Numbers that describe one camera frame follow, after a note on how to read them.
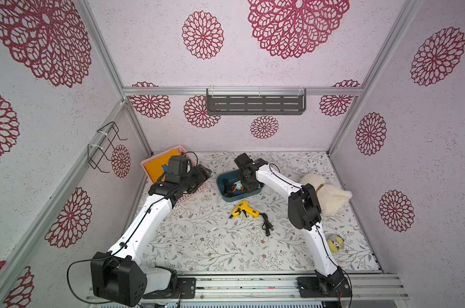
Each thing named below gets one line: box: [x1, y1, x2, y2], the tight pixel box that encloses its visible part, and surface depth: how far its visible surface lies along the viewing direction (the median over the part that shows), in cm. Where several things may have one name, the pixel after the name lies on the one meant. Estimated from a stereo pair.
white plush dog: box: [300, 172, 353, 217], surface depth 91 cm
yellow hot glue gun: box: [228, 200, 260, 219], surface depth 95 cm
